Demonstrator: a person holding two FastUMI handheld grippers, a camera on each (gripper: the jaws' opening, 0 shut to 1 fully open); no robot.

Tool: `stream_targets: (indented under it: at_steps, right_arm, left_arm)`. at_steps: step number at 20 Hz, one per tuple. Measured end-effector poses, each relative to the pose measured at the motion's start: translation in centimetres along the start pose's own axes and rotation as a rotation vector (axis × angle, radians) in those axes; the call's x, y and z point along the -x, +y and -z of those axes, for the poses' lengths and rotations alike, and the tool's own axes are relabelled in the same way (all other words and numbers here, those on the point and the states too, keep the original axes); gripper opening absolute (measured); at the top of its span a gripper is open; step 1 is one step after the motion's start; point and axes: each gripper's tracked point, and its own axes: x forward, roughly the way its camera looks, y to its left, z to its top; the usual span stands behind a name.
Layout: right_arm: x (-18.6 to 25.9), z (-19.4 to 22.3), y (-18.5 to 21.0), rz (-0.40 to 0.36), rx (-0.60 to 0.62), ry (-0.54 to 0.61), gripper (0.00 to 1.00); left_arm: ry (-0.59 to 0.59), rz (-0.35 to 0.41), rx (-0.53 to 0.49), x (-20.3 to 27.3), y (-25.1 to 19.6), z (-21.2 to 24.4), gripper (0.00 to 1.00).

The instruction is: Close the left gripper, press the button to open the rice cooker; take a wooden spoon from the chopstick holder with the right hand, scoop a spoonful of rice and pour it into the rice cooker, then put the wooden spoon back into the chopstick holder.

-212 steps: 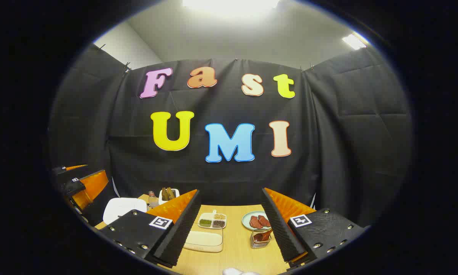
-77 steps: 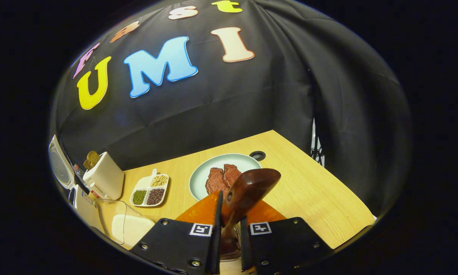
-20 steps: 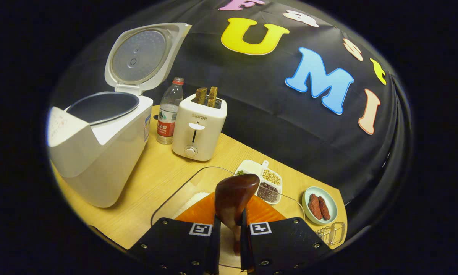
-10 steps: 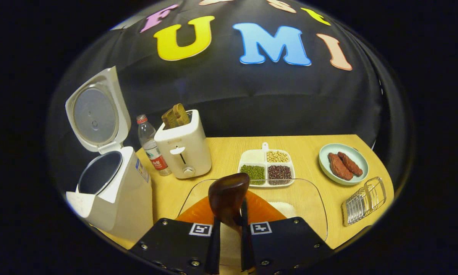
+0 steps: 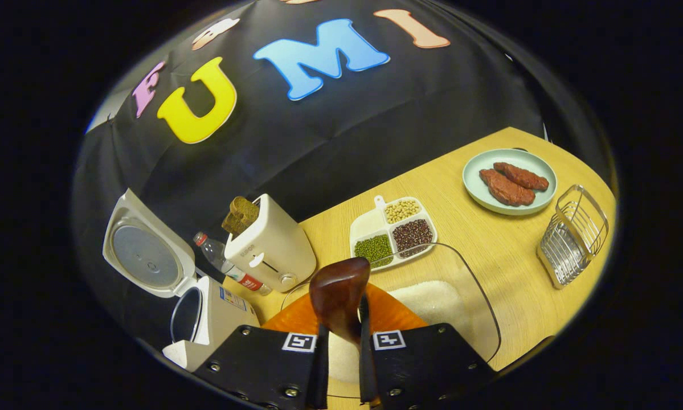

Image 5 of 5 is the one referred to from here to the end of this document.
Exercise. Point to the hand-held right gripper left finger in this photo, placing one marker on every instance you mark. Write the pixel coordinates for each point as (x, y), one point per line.
(261, 364)

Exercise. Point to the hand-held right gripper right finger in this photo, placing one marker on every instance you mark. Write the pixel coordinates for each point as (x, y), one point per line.
(426, 364)

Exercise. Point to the white rice cooker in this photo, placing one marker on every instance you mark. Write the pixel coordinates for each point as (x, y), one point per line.
(227, 313)

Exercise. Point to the pile of white rice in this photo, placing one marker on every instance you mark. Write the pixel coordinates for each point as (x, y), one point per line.
(432, 302)

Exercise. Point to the brown wooden spoon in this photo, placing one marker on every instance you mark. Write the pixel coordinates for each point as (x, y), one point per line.
(338, 290)

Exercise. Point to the clear glass container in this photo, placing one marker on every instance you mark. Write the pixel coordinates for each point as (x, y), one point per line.
(478, 319)

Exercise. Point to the clear plastic bottle red label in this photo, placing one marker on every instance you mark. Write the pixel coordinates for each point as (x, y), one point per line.
(227, 266)

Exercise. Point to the white toaster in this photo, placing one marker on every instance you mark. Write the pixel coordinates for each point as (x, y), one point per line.
(278, 245)

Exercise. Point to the pile of green mung beans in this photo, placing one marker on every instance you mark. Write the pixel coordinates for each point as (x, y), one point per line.
(373, 250)

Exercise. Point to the pile of dark red beans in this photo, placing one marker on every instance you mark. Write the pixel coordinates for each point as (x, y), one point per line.
(412, 236)

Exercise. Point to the brown bread slice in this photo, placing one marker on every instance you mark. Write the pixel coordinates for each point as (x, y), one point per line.
(233, 223)
(245, 208)

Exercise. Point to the white divided dish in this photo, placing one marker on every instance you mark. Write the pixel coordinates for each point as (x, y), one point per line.
(367, 225)

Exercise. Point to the pile of yellow soybeans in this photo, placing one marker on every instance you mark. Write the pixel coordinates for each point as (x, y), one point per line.
(401, 211)

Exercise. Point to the pale green plate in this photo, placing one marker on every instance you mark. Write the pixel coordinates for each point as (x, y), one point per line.
(478, 193)

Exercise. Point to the red meat steak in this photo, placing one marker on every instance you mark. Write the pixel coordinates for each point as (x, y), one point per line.
(506, 191)
(523, 176)

